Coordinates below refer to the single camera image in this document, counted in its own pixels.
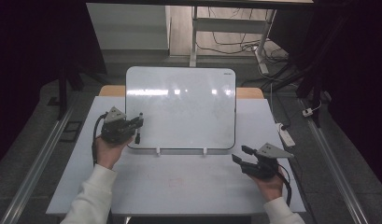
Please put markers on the white whiteboard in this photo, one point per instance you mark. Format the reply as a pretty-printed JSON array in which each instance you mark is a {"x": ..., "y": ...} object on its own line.
[{"x": 185, "y": 112}]

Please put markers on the black rectangular floor frame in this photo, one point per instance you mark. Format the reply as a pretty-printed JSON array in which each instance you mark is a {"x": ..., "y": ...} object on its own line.
[{"x": 64, "y": 132}]

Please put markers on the whiteboard marker with black cap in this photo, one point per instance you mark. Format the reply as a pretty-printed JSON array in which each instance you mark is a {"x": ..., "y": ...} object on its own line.
[{"x": 138, "y": 137}]

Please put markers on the person's left hand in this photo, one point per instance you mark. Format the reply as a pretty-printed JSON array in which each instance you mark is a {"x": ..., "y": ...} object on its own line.
[{"x": 107, "y": 152}]

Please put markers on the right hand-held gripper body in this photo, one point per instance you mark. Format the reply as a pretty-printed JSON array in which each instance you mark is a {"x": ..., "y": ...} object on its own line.
[{"x": 261, "y": 166}]

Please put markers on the black metal stand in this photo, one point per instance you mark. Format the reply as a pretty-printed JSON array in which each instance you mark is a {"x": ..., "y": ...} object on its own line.
[{"x": 63, "y": 93}]

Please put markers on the white desk frame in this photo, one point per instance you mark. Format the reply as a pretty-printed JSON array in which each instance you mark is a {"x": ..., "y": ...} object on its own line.
[{"x": 229, "y": 25}]

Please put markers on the white cabinet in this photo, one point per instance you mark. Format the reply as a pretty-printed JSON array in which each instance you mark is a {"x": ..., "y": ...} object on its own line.
[{"x": 129, "y": 28}]

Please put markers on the person's right hand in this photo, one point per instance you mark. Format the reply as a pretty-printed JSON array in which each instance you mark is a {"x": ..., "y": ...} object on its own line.
[{"x": 269, "y": 188}]

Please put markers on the small white adapter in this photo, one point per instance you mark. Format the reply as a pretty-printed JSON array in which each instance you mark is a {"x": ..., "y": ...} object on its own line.
[{"x": 307, "y": 112}]

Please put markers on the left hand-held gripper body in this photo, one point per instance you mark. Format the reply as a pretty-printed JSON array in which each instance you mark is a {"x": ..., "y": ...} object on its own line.
[{"x": 115, "y": 129}]

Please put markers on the wooden table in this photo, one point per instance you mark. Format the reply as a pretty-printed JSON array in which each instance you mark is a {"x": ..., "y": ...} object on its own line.
[{"x": 112, "y": 91}]

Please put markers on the black plug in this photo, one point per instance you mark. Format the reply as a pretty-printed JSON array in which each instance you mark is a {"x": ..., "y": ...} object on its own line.
[{"x": 285, "y": 127}]

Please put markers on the white whiteboard stand clip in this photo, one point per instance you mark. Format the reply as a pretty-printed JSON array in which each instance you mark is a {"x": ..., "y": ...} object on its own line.
[
  {"x": 158, "y": 151},
  {"x": 205, "y": 151}
]

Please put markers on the aluminium rail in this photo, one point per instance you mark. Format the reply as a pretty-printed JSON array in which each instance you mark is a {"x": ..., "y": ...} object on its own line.
[
  {"x": 335, "y": 168},
  {"x": 36, "y": 168}
]

